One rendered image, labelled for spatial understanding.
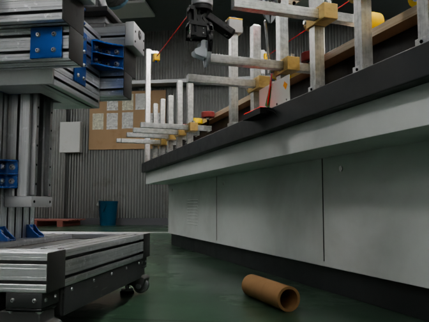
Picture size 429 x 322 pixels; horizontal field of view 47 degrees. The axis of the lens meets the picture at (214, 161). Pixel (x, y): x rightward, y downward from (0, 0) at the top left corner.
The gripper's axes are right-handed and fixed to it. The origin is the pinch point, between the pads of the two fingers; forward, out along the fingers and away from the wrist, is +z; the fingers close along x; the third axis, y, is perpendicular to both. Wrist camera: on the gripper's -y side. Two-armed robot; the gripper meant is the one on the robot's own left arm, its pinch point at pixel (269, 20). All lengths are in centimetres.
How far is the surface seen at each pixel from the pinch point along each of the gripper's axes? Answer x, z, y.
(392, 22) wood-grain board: 22.2, 12.2, 39.7
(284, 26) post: 8.1, 0.0, -3.7
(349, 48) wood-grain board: 22.4, 13.3, 16.8
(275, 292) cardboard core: -5, 95, 13
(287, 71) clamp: 6.7, 18.5, 1.2
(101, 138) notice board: 23, -55, -759
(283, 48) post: 7.4, 8.4, -3.7
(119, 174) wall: 54, 10, -745
